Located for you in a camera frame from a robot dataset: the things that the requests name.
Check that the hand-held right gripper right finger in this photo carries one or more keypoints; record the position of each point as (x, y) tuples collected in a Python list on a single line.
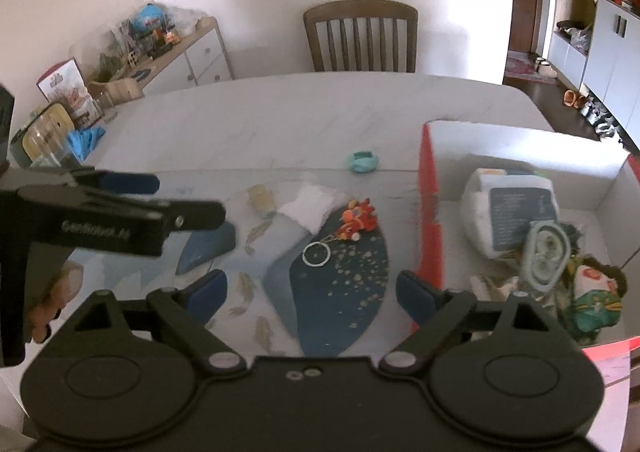
[(417, 294)]

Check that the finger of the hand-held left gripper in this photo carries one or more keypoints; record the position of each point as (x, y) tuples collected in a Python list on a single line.
[(200, 216), (130, 183)]

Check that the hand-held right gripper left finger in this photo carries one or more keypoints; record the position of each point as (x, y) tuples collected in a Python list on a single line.
[(207, 294)]

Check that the white wet wipes pack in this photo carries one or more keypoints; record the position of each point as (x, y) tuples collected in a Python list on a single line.
[(480, 217)]

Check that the green oval case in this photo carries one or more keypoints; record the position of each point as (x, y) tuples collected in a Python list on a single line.
[(560, 252)]

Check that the red white cardboard box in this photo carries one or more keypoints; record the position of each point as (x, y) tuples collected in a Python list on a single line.
[(500, 146)]

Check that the person's left hand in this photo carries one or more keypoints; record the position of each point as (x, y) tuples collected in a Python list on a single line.
[(50, 312)]

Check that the blue cloth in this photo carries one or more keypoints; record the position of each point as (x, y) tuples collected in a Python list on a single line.
[(85, 141)]

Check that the small beige item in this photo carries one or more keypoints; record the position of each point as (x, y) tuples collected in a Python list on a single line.
[(261, 199)]

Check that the blue printed table mat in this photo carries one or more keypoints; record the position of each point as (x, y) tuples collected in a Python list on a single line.
[(340, 292)]

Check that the drinking glass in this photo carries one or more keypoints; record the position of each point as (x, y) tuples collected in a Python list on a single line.
[(108, 107)]

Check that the red printed tin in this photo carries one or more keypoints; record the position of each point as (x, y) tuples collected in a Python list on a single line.
[(84, 109)]

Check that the clear glass jar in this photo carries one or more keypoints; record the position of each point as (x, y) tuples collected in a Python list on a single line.
[(47, 146)]

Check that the light wooden tray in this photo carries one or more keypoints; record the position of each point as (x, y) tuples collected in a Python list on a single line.
[(124, 90)]

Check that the yellow green tray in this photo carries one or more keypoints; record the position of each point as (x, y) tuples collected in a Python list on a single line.
[(55, 119)]

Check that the white folded cloth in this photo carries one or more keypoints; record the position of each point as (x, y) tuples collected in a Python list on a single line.
[(312, 207)]

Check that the red white printed carton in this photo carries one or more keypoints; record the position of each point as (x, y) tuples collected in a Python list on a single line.
[(60, 81)]

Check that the small teal dish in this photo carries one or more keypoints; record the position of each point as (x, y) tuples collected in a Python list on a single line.
[(363, 163)]

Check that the white wooden sideboard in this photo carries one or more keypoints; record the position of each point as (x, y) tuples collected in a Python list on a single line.
[(205, 56)]

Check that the blue globe toy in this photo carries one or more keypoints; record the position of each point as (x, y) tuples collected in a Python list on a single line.
[(149, 17)]

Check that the crumpled clear plastic bag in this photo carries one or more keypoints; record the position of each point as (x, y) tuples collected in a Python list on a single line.
[(185, 20)]

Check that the red patterned doormat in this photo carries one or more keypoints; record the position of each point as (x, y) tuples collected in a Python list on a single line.
[(520, 67)]

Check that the pair of orange shoes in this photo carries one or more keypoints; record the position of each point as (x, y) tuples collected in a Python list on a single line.
[(572, 97)]

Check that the pair of white slippers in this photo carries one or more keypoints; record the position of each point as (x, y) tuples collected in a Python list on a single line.
[(544, 66)]

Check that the wooden chair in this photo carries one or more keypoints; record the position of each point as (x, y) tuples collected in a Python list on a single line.
[(360, 9)]

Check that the grey shoe cabinet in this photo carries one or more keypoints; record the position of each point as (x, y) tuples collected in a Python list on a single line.
[(610, 61)]

